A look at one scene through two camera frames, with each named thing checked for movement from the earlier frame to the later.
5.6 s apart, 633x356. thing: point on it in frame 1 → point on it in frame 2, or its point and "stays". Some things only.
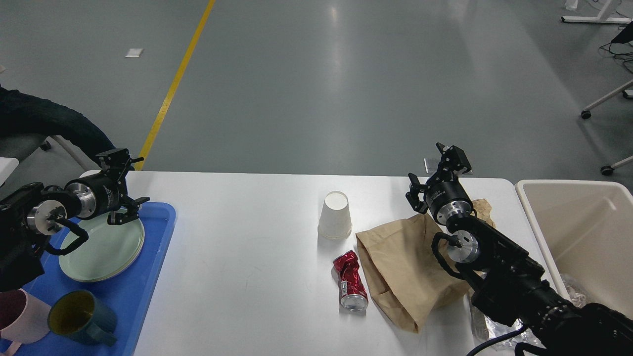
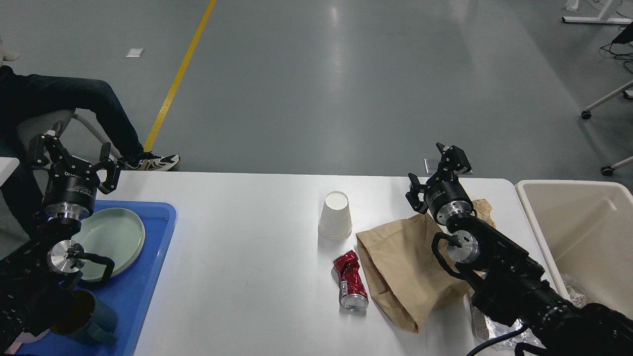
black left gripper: x=101 y=194 → x=71 y=190
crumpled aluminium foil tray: x=496 y=328 stays
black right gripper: x=445 y=197 stays
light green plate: x=109 y=249 stays
